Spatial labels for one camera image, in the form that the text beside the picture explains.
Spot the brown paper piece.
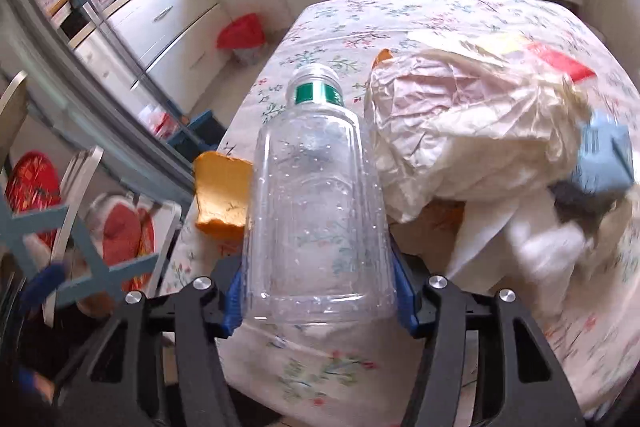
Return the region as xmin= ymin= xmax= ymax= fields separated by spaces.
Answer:
xmin=390 ymin=199 xmax=466 ymax=258

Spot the red waste bin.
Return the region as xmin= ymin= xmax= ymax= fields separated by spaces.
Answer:
xmin=216 ymin=13 xmax=266 ymax=66

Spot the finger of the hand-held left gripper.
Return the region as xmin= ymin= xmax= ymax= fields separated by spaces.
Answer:
xmin=15 ymin=367 xmax=56 ymax=405
xmin=19 ymin=263 xmax=68 ymax=304

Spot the orange sponge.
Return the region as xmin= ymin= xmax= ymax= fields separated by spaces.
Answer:
xmin=193 ymin=151 xmax=255 ymax=242

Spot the floral tablecloth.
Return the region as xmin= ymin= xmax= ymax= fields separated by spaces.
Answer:
xmin=160 ymin=0 xmax=640 ymax=423

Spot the white tissue paper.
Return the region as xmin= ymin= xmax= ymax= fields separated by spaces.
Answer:
xmin=445 ymin=192 xmax=596 ymax=313

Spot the crumpled cream paper bag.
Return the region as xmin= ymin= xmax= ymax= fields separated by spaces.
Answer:
xmin=365 ymin=49 xmax=593 ymax=223

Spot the white base cabinet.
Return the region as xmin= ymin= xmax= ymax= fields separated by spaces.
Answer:
xmin=70 ymin=0 xmax=241 ymax=118

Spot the blue carton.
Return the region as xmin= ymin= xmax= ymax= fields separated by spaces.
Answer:
xmin=570 ymin=109 xmax=636 ymax=198

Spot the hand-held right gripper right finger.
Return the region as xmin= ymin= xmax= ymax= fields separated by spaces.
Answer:
xmin=390 ymin=242 xmax=586 ymax=427

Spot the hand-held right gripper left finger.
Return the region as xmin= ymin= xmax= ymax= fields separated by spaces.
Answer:
xmin=55 ymin=257 xmax=251 ymax=427

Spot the white chair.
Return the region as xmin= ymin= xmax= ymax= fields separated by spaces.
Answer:
xmin=0 ymin=72 xmax=181 ymax=328

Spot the red and yellow packet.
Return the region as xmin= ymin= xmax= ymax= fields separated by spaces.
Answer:
xmin=470 ymin=32 xmax=596 ymax=82

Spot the red patterned cushion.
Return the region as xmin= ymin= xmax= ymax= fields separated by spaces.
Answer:
xmin=5 ymin=151 xmax=63 ymax=248

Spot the clear plastic bottle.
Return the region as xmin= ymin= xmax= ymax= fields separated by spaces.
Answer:
xmin=241 ymin=63 xmax=398 ymax=325

